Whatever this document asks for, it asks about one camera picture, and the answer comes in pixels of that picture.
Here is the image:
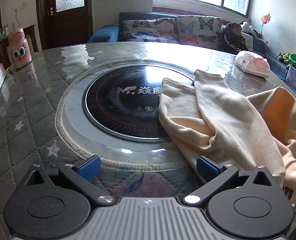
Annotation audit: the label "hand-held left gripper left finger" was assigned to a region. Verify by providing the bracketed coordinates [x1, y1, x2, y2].
[18, 155, 115, 207]

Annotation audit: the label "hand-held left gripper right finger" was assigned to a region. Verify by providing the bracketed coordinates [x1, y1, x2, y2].
[182, 156, 282, 207]

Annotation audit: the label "cream cloth garment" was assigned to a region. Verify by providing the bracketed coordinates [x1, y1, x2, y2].
[158, 69, 296, 204]

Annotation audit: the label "black induction cooktop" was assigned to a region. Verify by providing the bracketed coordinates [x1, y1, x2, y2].
[82, 64, 196, 142]

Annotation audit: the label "white pink tissue pack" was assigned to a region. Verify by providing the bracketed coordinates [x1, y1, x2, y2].
[234, 50, 271, 78]

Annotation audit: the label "pink cartoon face bottle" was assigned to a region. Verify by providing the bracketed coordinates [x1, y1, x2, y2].
[7, 29, 33, 69]

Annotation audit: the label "white pillow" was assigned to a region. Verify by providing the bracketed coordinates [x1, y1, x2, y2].
[241, 31, 254, 52]

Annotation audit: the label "blue sofa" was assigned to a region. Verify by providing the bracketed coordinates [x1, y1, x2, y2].
[87, 12, 296, 98]

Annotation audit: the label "butterfly print cushion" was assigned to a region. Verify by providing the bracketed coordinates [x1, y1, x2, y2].
[177, 15, 224, 48]
[120, 17, 181, 45]

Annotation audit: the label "dark wooden door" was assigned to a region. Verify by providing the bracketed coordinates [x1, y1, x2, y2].
[35, 0, 93, 53]

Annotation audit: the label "panda plush toy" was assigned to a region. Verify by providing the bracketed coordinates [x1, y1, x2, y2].
[239, 21, 257, 37]

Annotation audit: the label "colourful pinwheel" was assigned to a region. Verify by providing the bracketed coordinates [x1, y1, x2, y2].
[261, 14, 272, 37]

